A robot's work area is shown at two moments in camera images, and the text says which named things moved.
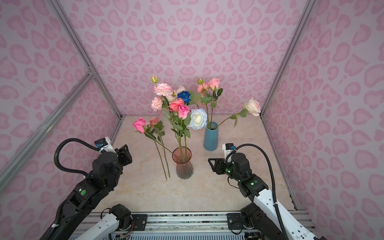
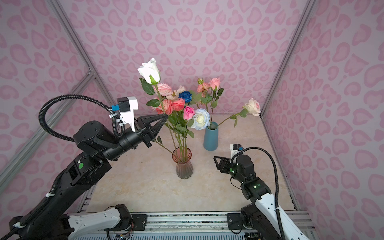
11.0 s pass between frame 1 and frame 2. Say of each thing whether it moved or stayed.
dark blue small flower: stayed
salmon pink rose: moved
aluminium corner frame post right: stayed
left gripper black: moved
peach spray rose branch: stayed
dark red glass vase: stayed
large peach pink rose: stayed
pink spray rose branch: stayed
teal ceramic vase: stayed
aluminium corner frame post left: stayed
